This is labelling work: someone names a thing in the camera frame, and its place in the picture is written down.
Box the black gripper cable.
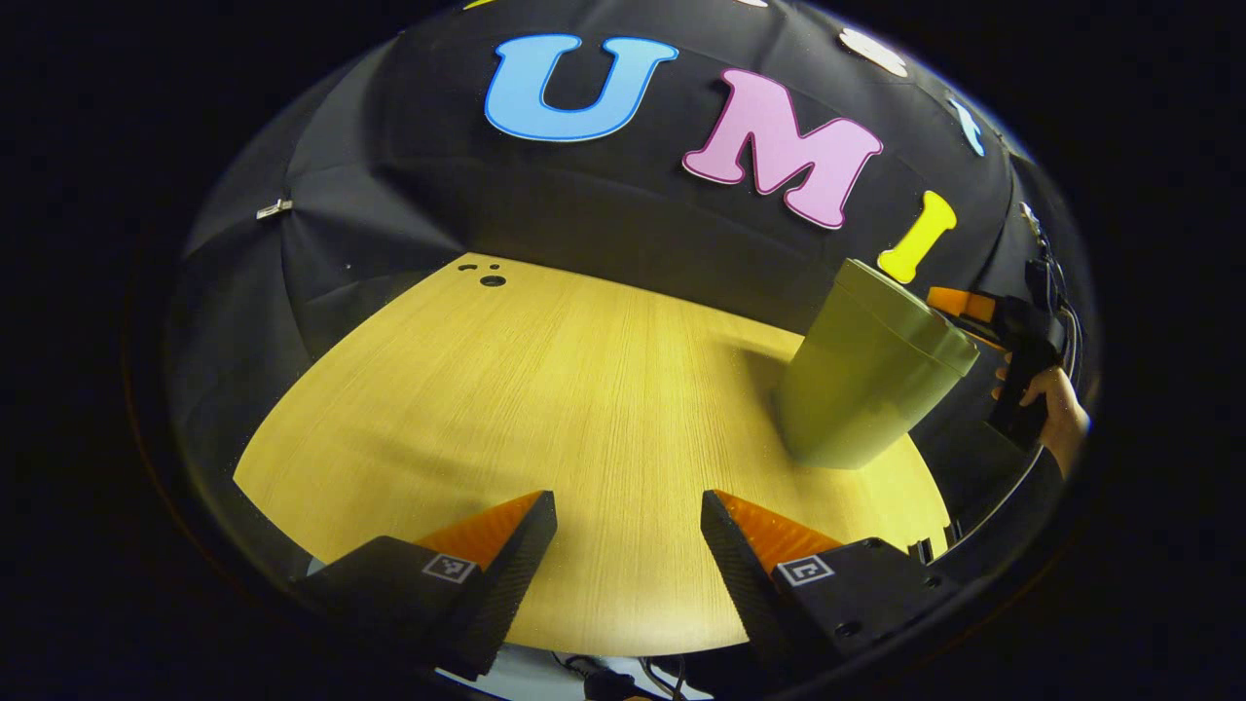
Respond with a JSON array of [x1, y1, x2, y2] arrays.
[[1017, 200, 1083, 376]]

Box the black backdrop cloth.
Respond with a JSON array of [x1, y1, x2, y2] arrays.
[[165, 0, 1091, 546]]

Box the wooden desktop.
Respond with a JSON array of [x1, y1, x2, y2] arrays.
[[232, 251, 953, 658]]

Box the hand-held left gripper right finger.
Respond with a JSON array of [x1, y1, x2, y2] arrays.
[[699, 489, 962, 683]]

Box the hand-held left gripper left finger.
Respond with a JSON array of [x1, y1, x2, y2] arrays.
[[292, 490, 559, 681]]

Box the green desktop garbage bin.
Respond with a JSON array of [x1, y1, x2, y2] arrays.
[[776, 257, 981, 470]]

